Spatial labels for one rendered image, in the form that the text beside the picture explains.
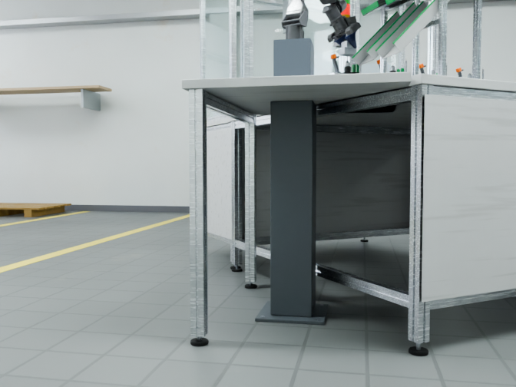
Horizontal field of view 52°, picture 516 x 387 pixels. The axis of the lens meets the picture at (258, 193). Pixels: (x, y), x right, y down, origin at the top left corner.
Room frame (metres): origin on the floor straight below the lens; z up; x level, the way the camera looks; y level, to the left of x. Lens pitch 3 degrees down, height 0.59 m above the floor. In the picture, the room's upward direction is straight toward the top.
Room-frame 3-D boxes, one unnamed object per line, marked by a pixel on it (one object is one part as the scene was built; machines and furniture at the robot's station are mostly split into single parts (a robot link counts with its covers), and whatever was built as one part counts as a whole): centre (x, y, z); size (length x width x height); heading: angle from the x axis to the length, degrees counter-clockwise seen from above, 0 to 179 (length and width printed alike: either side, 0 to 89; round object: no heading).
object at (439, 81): (2.56, -0.80, 0.84); 1.50 x 1.41 x 0.03; 26
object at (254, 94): (2.06, -0.19, 0.84); 0.90 x 0.70 x 0.03; 169
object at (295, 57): (2.07, -0.14, 0.96); 0.14 x 0.14 x 0.20; 79
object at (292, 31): (2.07, -0.14, 1.09); 0.07 x 0.07 x 0.06; 79
